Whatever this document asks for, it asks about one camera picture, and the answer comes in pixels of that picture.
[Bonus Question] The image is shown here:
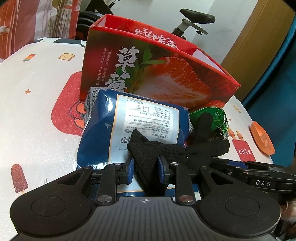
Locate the black mesh glove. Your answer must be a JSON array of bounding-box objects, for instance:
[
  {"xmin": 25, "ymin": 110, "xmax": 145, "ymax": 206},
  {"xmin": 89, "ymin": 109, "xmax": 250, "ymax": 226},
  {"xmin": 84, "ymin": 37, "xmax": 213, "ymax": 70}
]
[{"xmin": 127, "ymin": 113, "xmax": 230, "ymax": 197}]

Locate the person's hand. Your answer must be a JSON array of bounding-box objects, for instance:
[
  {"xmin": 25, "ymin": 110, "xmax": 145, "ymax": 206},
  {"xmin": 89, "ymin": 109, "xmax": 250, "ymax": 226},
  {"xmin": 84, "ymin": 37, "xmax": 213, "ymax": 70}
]
[{"xmin": 280, "ymin": 199, "xmax": 296, "ymax": 223}]

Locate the orange plastic dish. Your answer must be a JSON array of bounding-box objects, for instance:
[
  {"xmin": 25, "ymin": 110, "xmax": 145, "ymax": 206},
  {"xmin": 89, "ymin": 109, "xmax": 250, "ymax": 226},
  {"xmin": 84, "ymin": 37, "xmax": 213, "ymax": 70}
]
[{"xmin": 250, "ymin": 121, "xmax": 275, "ymax": 156}]

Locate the blue snack bag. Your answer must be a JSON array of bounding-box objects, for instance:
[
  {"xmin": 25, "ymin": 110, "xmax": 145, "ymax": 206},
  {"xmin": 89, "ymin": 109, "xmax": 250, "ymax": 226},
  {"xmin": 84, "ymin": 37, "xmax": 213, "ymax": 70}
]
[{"xmin": 76, "ymin": 89, "xmax": 201, "ymax": 200}]

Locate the green shiny wrapped ball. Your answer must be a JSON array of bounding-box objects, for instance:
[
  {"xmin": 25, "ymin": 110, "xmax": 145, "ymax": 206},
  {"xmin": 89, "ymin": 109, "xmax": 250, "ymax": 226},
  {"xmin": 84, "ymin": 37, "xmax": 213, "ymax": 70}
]
[{"xmin": 189, "ymin": 106, "xmax": 229, "ymax": 140}]

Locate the cartoon print white tablecloth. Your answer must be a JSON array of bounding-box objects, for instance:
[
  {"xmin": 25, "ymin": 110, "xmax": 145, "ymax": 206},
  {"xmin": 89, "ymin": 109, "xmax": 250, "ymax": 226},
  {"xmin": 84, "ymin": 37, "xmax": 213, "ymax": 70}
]
[{"xmin": 1, "ymin": 41, "xmax": 281, "ymax": 240}]

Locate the red strawberry cardboard box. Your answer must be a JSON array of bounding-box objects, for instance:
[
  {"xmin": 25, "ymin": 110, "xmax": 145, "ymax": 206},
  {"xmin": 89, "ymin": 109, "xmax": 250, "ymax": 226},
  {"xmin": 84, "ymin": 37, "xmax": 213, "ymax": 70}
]
[{"xmin": 79, "ymin": 14, "xmax": 240, "ymax": 110}]

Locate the black exercise bike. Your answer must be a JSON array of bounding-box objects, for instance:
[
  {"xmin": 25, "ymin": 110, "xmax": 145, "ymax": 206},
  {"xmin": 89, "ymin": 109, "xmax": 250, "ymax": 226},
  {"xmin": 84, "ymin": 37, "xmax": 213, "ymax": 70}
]
[{"xmin": 76, "ymin": 1, "xmax": 216, "ymax": 40}]

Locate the red floral curtain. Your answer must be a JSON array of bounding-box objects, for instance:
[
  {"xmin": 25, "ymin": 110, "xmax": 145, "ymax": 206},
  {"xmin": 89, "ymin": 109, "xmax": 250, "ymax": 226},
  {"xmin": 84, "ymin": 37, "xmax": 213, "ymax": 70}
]
[{"xmin": 1, "ymin": 0, "xmax": 81, "ymax": 59}]

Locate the wooden door frame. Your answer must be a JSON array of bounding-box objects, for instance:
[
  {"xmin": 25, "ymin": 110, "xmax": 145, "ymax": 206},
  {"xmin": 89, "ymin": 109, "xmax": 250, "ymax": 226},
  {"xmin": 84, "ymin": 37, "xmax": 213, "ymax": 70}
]
[{"xmin": 221, "ymin": 1, "xmax": 295, "ymax": 101}]

